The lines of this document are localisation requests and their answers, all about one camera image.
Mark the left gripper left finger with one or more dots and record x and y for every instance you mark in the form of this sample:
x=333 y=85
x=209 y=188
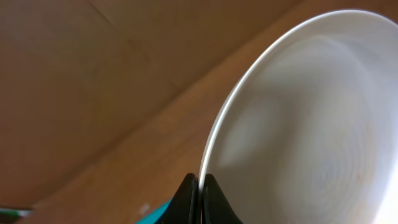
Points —
x=183 y=207

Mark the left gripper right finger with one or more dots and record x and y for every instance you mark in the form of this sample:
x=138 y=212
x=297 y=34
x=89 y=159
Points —
x=215 y=208

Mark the white plate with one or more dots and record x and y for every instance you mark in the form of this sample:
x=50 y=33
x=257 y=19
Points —
x=309 y=133

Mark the teal plastic tray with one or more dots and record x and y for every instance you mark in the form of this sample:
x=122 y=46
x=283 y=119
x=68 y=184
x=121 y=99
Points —
x=155 y=215

